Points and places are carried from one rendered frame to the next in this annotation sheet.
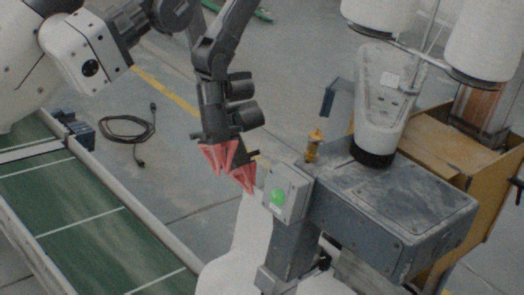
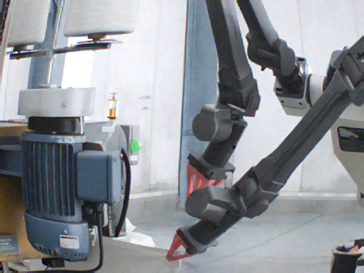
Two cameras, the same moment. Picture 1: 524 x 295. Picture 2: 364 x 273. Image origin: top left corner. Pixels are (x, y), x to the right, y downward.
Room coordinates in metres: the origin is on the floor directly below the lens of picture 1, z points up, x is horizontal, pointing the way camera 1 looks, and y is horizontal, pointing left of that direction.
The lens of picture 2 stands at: (2.97, -0.36, 1.42)
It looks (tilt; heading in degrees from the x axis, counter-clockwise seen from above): 3 degrees down; 168
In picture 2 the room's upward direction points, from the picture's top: 3 degrees clockwise
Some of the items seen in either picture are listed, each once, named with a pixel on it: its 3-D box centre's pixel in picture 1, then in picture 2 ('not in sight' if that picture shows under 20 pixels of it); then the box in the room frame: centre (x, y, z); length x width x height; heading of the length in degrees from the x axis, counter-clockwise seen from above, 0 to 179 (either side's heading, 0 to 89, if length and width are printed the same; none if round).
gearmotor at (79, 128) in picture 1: (68, 128); not in sight; (2.46, 0.95, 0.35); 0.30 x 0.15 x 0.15; 49
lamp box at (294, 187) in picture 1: (286, 192); (120, 144); (0.90, -0.07, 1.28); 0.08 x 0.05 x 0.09; 49
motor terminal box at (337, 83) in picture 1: (338, 103); (98, 183); (1.43, -0.18, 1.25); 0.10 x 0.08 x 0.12; 164
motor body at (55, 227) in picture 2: not in sight; (52, 197); (1.40, -0.28, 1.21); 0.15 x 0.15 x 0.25
